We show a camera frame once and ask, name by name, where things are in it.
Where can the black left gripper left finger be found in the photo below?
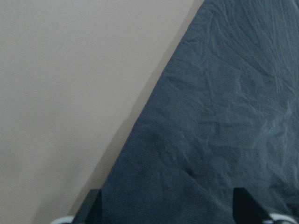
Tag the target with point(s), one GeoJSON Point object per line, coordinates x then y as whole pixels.
{"type": "Point", "coordinates": [90, 211]}

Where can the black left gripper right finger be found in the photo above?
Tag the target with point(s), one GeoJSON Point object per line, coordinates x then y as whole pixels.
{"type": "Point", "coordinates": [246, 210]}

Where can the black printed t-shirt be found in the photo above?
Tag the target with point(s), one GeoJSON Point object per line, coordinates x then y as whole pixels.
{"type": "Point", "coordinates": [223, 114]}

